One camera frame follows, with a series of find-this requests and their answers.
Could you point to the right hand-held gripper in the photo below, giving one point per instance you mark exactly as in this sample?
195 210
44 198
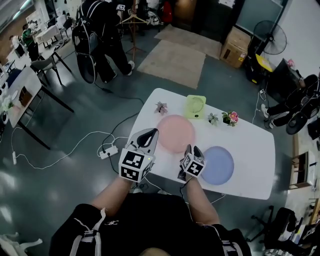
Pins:
192 167

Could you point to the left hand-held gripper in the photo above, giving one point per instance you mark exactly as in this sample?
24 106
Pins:
132 163

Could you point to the light pink plate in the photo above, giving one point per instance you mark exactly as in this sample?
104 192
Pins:
175 132

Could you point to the blue plate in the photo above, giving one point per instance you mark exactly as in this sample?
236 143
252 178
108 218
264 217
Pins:
220 167

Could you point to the person's left forearm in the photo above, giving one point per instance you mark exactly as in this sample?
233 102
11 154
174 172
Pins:
112 197

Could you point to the person's right forearm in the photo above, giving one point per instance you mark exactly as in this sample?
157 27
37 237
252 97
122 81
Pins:
202 205

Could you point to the white power strip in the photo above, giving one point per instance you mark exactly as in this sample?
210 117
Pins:
262 91
108 152

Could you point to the small green succulent plant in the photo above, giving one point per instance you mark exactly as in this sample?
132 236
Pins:
213 119

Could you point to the small pink succulent plant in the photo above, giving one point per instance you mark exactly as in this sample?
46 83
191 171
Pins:
161 108

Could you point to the yellow-green desk fan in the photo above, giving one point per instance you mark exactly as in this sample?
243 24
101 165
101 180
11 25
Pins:
195 106

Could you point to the potted pink flowers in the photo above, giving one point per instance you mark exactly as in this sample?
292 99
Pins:
231 118

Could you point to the person's black clothing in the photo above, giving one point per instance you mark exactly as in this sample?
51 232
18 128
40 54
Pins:
150 225

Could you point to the beige rug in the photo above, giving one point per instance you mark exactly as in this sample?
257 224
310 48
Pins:
195 37
172 62

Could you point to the wooden coat stand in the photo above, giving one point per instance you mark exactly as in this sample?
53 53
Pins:
135 42

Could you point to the black office chair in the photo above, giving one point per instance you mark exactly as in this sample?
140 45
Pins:
282 220

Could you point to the cardboard box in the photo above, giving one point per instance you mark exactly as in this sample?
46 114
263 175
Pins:
235 47

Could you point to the black cabinet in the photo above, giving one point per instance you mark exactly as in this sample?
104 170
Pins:
282 80

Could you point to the yellow and black machine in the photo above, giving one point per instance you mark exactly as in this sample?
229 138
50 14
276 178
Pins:
265 62

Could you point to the wooden side cabinet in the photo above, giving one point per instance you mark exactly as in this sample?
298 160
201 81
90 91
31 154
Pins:
311 167

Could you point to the small wooden box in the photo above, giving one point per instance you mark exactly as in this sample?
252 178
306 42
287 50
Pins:
25 96

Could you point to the grey chair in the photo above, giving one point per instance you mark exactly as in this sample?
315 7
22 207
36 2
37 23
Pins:
43 63

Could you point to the white table with black legs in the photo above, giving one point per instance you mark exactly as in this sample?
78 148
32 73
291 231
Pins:
27 80

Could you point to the black floor fan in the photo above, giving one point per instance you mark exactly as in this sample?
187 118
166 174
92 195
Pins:
271 37

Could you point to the white flower bunch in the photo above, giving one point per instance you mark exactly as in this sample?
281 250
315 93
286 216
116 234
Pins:
7 103

